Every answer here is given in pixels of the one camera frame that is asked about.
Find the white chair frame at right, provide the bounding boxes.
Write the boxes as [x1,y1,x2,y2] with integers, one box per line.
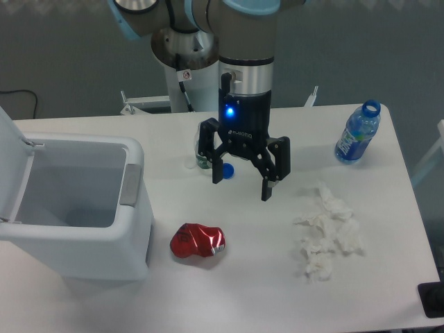
[410,119,443,188]

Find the white trash bin lid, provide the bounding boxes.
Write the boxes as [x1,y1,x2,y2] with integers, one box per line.
[1,108,44,223]

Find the black device at table edge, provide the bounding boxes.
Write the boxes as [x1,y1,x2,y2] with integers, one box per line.
[418,282,443,318]

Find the white trash bin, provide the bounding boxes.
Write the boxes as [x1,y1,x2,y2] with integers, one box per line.
[1,133,153,281]

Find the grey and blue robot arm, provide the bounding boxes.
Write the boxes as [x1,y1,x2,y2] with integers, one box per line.
[109,1,303,201]

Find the crumpled white tissue paper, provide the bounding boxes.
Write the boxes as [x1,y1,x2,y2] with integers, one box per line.
[293,181,365,282]

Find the clear green-label plastic bottle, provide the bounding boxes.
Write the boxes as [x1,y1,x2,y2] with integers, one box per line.
[194,122,212,173]

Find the blue bottle cap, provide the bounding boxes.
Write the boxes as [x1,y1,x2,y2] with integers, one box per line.
[223,163,234,180]

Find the crushed red soda can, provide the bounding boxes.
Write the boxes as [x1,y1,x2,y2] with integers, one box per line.
[170,223,226,259]

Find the black cable on floor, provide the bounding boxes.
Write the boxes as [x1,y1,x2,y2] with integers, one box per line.
[0,89,38,119]

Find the blue plastic water bottle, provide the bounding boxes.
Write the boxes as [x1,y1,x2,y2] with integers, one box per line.
[334,99,381,164]

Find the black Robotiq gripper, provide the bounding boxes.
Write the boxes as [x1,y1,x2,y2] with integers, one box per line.
[198,73,291,201]

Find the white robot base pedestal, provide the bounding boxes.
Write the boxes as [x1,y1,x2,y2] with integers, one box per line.
[151,28,219,113]

